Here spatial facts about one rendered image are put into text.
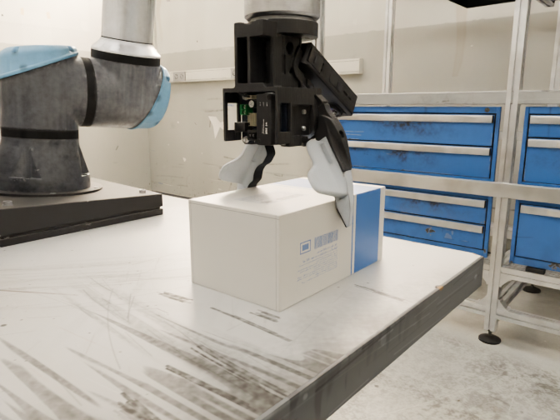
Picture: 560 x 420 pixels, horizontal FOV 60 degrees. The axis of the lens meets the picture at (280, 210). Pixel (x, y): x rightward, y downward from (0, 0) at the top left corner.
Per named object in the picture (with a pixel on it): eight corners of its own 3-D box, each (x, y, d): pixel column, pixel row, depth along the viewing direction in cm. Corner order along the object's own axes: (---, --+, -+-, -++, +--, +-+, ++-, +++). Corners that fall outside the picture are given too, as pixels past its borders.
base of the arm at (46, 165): (62, 179, 92) (62, 126, 90) (107, 190, 83) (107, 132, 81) (-26, 184, 80) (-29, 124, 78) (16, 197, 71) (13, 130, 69)
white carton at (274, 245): (302, 242, 66) (303, 177, 64) (382, 258, 59) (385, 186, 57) (191, 282, 51) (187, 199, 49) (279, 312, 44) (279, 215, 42)
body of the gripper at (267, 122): (222, 147, 49) (218, 22, 46) (275, 142, 55) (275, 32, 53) (280, 152, 44) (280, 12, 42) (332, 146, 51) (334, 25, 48)
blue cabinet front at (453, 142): (329, 227, 227) (332, 106, 216) (487, 257, 182) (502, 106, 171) (326, 228, 225) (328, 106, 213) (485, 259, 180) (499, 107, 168)
